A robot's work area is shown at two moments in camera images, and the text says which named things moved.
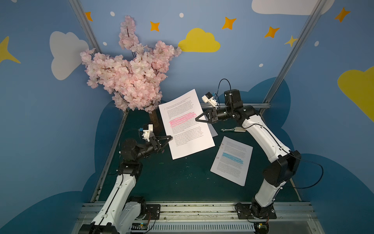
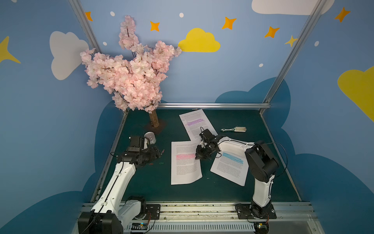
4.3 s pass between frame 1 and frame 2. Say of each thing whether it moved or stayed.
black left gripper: moved
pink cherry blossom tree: stayed
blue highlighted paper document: stayed
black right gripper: moved
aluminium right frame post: stayed
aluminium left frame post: stayed
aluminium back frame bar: stayed
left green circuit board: stayed
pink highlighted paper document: moved
